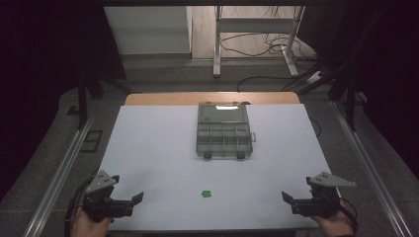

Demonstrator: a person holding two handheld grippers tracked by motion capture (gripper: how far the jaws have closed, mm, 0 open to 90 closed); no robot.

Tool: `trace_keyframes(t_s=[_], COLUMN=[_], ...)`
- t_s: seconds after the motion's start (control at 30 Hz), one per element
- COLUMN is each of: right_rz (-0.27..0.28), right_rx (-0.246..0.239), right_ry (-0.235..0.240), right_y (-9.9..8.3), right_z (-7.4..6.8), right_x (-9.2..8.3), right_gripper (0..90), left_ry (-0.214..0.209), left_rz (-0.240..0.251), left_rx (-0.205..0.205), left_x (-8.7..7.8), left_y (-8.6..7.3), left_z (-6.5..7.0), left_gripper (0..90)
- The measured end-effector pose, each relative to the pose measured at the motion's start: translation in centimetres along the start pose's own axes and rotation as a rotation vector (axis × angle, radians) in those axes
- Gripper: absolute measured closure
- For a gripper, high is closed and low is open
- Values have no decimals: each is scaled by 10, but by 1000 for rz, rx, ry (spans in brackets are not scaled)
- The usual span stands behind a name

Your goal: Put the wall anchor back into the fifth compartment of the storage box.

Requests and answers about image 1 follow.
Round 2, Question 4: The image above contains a white cabinet panel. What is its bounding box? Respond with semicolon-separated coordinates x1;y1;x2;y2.
104;6;193;55

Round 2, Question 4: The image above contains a clear plastic compartment box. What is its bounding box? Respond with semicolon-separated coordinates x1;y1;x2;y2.
195;102;258;161

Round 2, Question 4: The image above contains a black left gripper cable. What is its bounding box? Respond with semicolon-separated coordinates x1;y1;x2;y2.
64;170;100;237

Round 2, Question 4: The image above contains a black metal stand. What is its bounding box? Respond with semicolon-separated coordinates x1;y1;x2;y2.
76;72;133;131
295;60;360;132

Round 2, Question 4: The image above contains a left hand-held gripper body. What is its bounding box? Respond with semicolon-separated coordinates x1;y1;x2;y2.
82;170;136;222

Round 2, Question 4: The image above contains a person's right hand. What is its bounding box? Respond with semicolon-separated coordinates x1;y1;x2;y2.
310;200;356;237

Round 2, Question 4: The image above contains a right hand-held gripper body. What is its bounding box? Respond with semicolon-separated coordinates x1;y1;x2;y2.
291;171;358;219

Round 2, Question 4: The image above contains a person's left hand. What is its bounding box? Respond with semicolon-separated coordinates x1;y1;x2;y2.
70;206;114;237

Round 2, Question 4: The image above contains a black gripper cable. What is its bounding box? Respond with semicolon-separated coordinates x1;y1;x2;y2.
64;170;100;237
338;197;360;235

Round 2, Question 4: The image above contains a white power strip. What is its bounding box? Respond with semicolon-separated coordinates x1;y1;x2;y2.
305;70;324;85

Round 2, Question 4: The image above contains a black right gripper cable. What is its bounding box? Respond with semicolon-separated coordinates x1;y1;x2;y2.
338;197;360;235

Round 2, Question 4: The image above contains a thin black table cable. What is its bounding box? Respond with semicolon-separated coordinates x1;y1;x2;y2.
308;116;322;138

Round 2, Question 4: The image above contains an aluminium floor rail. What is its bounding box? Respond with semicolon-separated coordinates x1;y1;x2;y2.
22;116;96;237
330;100;413;237

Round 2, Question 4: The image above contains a white metal desk frame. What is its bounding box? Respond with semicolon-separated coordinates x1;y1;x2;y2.
212;5;306;79

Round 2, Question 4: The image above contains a tangle of black floor cables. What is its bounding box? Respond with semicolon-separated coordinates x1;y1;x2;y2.
219;32;318;62

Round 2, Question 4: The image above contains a white table board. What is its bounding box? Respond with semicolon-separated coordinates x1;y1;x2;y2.
98;104;342;232

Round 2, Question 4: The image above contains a long black floor cable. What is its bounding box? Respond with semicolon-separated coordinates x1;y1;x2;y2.
236;75;299;94

